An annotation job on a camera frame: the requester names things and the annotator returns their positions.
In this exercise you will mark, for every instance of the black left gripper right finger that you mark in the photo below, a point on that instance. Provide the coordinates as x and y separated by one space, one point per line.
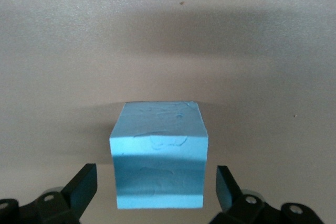
227 190

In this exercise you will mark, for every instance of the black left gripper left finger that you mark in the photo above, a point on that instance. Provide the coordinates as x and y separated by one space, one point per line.
78 190

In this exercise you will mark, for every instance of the blue foam block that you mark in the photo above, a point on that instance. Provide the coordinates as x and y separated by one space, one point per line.
158 155

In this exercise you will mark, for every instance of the brown table cover mat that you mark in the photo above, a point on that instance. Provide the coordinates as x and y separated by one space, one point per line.
78 51

